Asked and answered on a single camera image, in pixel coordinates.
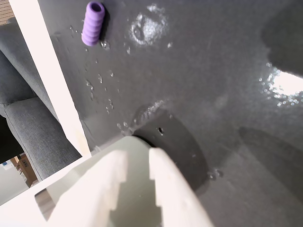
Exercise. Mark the grey fabric sofa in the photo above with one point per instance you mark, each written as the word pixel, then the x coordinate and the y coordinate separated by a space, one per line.
pixel 28 118

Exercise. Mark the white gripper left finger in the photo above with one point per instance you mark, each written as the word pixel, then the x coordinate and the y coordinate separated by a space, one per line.
pixel 94 189

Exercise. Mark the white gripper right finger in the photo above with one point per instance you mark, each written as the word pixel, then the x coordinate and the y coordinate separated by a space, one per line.
pixel 175 201

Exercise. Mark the dark grey table mat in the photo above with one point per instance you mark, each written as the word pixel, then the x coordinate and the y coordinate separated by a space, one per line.
pixel 213 71

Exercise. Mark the brown cardboard box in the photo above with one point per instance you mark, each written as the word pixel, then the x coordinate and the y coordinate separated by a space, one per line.
pixel 24 166

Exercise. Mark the pale green steel cup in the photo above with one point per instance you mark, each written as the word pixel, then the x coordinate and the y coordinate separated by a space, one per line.
pixel 137 189

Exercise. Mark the purple ribbed pen grip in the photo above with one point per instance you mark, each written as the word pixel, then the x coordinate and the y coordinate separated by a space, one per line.
pixel 91 23

